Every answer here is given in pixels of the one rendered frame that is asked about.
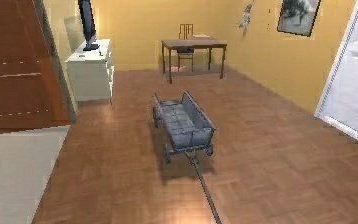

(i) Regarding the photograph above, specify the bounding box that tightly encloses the grey wooden hand cart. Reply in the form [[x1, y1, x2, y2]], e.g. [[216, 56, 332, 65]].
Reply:
[[152, 89, 223, 224]]

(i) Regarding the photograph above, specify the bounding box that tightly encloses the brown wooden chair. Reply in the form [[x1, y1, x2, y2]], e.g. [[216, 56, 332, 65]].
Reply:
[[176, 23, 195, 73]]

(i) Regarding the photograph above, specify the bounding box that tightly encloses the brown wooden table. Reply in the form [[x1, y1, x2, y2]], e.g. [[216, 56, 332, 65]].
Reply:
[[160, 37, 228, 85]]

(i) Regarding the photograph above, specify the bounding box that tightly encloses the white chest of drawers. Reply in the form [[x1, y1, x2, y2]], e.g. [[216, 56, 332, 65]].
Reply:
[[64, 38, 115, 106]]

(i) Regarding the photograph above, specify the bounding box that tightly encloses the black television set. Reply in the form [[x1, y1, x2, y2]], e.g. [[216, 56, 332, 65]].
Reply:
[[77, 0, 101, 52]]

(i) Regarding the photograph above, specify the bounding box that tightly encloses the black framed picture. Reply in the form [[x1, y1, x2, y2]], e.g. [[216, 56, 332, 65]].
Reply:
[[276, 0, 322, 38]]

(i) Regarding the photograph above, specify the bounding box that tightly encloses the brown wooden cupboard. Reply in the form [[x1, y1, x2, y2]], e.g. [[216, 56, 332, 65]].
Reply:
[[0, 0, 77, 136]]

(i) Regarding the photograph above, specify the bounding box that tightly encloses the white room door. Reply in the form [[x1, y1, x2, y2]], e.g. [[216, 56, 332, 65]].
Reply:
[[314, 0, 358, 148]]

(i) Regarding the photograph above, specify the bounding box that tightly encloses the grey wall ornament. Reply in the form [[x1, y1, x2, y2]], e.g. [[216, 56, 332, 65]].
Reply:
[[238, 1, 255, 30]]

